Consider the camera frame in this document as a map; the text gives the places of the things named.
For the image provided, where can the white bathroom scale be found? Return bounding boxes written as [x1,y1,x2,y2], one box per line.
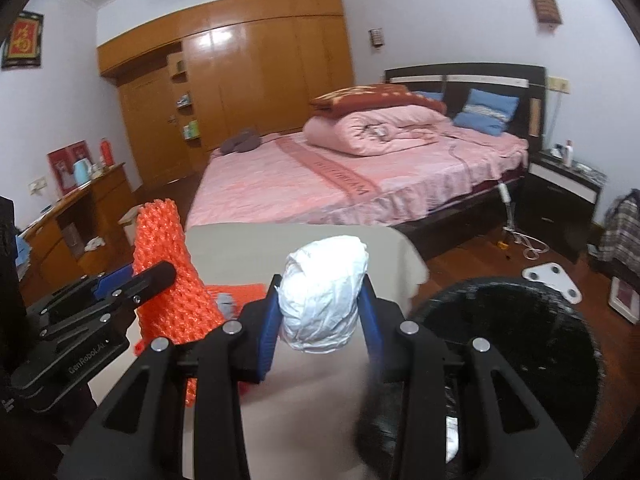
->
[521,262,583,305]

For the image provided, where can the bed with pink sheet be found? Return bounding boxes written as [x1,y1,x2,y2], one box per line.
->
[185,62,548,261]

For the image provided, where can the small white stool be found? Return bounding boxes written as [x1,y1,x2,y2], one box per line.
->
[118,206,141,246]

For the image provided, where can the folded red patterned blanket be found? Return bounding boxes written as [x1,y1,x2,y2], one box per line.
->
[308,84,447,117]

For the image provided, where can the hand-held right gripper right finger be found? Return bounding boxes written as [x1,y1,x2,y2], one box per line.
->
[356,271,585,480]

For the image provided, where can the plaid clothing pile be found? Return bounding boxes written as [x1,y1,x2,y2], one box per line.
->
[597,190,640,281]

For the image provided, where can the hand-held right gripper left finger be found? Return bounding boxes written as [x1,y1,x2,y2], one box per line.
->
[57,274,281,480]

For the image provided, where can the white power cable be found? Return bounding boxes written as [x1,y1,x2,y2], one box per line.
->
[501,182,548,261]

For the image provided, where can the wooden desk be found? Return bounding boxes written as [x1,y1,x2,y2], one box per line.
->
[15,162,133,306]

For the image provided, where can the large blue pillow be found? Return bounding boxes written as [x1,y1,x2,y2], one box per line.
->
[452,88,520,136]

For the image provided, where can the black round waste bin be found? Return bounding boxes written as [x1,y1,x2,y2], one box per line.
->
[355,276,608,480]

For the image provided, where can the folded pink quilt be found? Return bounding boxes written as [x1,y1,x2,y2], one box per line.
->
[304,105,453,157]

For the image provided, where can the white paper ball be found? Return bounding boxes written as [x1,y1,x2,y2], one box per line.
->
[278,235,370,355]

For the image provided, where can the black and white nightstand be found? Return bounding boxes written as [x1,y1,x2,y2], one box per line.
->
[515,147,608,263]

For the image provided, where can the purple cloth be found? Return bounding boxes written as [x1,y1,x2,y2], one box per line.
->
[220,130,261,156]

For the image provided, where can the wooden wardrobe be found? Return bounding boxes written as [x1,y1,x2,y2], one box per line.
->
[96,0,357,191]

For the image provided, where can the red gift box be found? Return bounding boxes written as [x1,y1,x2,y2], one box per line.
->
[47,142,93,196]

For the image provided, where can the brown wall calendar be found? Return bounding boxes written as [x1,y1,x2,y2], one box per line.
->
[530,0,563,27]

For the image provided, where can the framed red wall picture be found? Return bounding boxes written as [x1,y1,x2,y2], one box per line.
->
[1,10,46,70]

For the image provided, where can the white and red floor box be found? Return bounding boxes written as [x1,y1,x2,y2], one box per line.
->
[609,276,640,325]

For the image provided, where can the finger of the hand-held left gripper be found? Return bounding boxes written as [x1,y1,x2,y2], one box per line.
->
[29,267,134,319]
[39,262,177,342]

